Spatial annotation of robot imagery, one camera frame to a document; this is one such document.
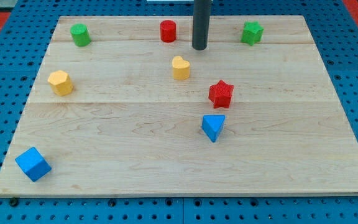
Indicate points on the light wooden board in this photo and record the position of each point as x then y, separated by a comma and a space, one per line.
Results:
129, 129

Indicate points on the yellow hexagon block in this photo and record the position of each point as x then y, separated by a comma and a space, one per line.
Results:
60, 83

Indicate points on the green cylinder block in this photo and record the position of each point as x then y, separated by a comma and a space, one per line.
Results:
80, 35

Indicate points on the red star block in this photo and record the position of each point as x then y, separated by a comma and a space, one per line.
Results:
220, 94

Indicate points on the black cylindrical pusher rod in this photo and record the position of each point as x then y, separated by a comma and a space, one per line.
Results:
201, 15

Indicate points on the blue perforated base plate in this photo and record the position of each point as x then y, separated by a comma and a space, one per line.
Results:
25, 30

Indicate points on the green star block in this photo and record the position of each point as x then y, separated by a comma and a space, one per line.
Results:
252, 32

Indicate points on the blue triangle block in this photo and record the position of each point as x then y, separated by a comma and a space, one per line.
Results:
212, 125

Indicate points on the yellow heart block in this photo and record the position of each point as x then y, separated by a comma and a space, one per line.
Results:
180, 68

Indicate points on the blue cube block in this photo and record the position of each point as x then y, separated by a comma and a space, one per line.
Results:
33, 164

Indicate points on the red cylinder block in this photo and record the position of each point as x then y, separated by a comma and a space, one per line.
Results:
168, 31

